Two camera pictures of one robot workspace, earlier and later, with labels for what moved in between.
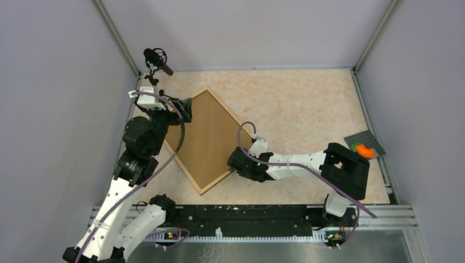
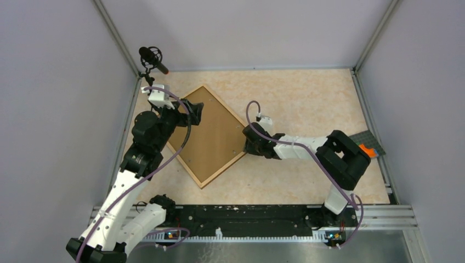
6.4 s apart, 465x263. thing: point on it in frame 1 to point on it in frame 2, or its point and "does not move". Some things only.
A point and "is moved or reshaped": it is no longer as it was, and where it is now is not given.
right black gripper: (243, 174) to (249, 149)
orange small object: (365, 152) does not move
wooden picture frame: (206, 143) is moved or reshaped
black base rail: (261, 219) does not move
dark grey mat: (366, 138) does not move
